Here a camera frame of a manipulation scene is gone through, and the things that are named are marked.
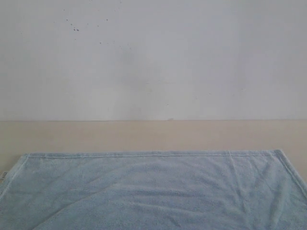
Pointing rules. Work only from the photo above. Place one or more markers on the light blue terry towel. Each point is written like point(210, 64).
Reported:
point(154, 190)

